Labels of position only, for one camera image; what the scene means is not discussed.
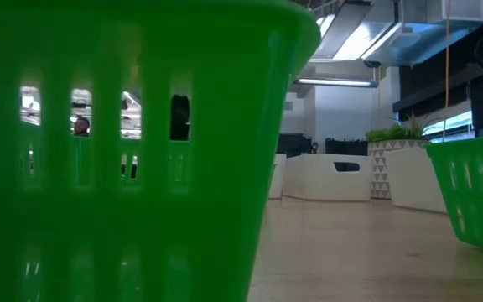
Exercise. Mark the green slotted plastic basket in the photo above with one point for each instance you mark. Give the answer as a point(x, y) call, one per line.
point(224, 168)
point(476, 189)

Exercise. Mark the black monitor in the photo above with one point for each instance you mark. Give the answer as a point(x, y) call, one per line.
point(294, 145)

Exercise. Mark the black box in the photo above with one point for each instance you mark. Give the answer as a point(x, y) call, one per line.
point(346, 147)

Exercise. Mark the long ceiling tube lamp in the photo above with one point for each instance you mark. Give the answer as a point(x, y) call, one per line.
point(333, 82)

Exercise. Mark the white triangle-patterned planter pot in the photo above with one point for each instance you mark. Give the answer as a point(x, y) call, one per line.
point(377, 168)

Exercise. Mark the green grass-like plant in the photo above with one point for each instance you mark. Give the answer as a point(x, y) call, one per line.
point(396, 133)

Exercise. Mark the person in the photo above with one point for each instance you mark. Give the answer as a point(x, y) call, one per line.
point(81, 126)

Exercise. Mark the silver ceiling air duct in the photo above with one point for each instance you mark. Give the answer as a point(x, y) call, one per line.
point(392, 46)

